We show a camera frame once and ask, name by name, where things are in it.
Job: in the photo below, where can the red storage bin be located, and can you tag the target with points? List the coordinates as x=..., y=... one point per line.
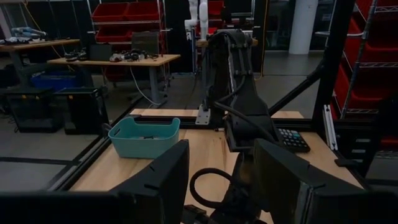
x=367, y=90
x=373, y=46
x=216, y=7
x=112, y=35
x=110, y=12
x=143, y=12

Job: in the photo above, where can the black equipment case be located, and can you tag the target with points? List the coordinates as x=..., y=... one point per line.
x=84, y=112
x=34, y=109

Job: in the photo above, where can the light teal plastic bin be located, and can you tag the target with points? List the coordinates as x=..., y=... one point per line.
x=143, y=146

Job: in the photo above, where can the blue white robot part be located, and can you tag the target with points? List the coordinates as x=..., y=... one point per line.
x=28, y=32

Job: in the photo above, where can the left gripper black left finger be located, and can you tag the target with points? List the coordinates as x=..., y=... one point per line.
x=168, y=180

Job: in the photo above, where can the black desk calculator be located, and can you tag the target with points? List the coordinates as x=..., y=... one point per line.
x=293, y=141

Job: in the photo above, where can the wooden table with grey legs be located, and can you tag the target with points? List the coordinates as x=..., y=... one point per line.
x=146, y=60
x=46, y=43

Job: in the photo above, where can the metal shelf rack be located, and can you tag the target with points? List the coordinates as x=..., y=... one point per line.
x=124, y=22

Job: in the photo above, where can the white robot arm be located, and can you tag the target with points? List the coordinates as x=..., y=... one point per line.
x=203, y=18

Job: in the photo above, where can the black tool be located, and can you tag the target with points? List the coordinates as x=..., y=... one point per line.
x=76, y=56

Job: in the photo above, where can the white aluminium bar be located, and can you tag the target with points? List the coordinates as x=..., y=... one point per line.
x=329, y=130

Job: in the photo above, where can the silver mounting bracket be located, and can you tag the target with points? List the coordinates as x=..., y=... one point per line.
x=203, y=117

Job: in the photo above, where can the grey screen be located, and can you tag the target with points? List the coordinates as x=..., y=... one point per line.
x=145, y=43

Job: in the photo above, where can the blue plastic crate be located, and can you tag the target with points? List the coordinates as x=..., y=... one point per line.
x=56, y=81

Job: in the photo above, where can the small black monitor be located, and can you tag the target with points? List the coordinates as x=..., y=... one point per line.
x=100, y=52

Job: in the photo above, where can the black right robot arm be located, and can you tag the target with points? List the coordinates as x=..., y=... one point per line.
x=239, y=77

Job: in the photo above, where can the wooden table behind arm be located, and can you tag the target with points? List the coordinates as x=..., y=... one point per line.
x=202, y=43

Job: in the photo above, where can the white round pillar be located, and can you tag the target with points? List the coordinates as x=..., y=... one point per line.
x=303, y=28

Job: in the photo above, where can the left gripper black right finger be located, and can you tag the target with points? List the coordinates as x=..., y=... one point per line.
x=280, y=180

